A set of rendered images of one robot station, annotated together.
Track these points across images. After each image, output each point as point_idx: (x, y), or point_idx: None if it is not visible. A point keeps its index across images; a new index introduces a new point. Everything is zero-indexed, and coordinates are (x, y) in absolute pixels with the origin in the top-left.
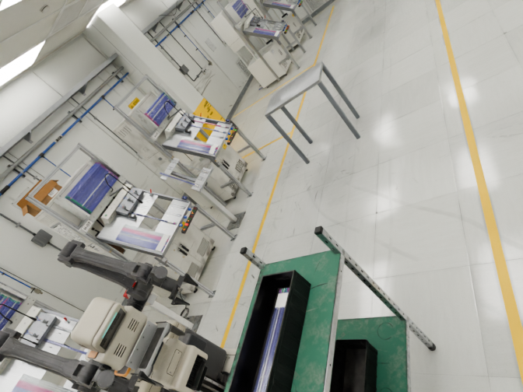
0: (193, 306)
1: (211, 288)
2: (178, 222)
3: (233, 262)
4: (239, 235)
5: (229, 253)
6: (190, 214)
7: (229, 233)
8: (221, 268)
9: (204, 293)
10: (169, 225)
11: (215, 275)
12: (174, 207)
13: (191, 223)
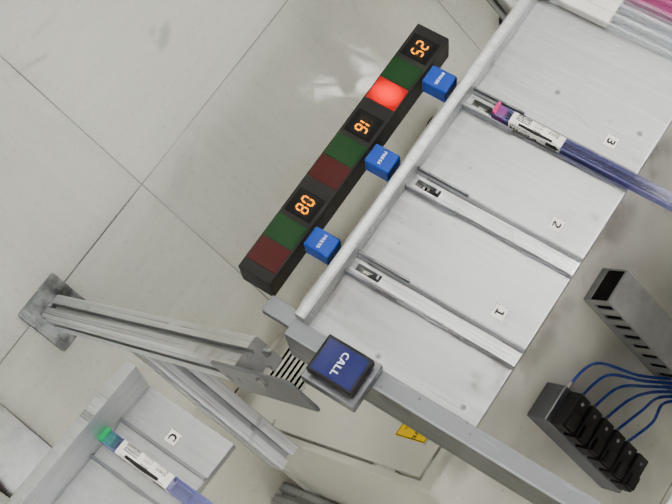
0: (469, 21)
1: (334, 17)
2: (458, 91)
3: (134, 48)
4: (5, 282)
5: (135, 168)
6: (329, 197)
7: (75, 301)
8: (231, 102)
9: (387, 32)
10: (552, 112)
11: (283, 87)
12: (473, 311)
13: (359, 454)
